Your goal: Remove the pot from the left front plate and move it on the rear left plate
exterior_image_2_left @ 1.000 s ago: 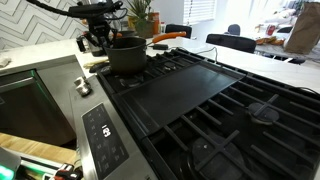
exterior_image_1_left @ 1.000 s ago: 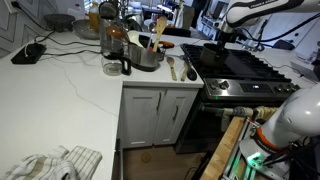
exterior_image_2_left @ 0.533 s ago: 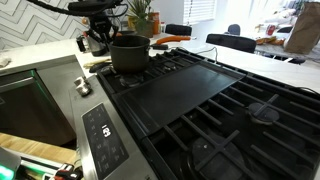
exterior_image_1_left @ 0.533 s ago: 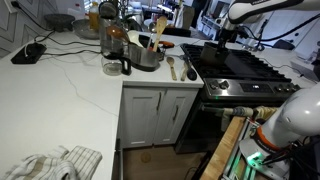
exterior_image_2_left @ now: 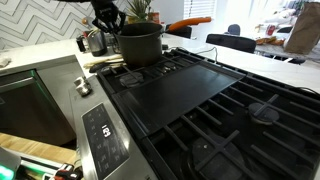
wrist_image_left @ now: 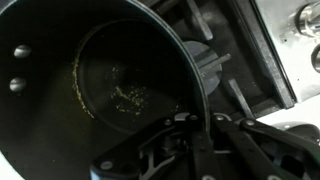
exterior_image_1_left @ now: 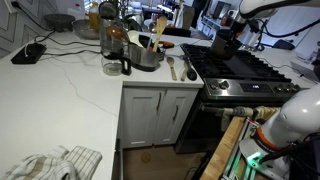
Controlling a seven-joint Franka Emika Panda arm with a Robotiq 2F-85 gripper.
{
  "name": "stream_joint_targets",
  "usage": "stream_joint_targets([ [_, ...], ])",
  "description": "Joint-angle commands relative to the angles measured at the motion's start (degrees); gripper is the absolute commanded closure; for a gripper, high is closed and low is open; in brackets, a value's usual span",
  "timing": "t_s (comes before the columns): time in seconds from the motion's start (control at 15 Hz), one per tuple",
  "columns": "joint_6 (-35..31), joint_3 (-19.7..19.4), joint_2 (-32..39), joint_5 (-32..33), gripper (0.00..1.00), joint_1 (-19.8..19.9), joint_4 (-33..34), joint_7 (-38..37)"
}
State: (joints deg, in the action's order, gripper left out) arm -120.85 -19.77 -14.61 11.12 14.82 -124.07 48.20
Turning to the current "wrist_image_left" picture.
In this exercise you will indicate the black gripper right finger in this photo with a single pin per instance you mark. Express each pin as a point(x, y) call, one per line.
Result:
point(266, 146)

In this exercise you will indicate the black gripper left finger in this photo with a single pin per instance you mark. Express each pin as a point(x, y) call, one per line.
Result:
point(160, 153)

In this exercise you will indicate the stainless steel gas stove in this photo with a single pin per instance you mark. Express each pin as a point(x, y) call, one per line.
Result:
point(296, 66)

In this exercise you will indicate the small black burner cap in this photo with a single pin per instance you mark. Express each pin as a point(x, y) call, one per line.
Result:
point(203, 66)

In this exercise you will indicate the silver stove knob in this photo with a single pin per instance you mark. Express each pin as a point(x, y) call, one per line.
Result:
point(316, 58)
point(308, 20)

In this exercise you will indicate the black cast iron grate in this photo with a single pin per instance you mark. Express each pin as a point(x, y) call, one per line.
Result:
point(200, 20)

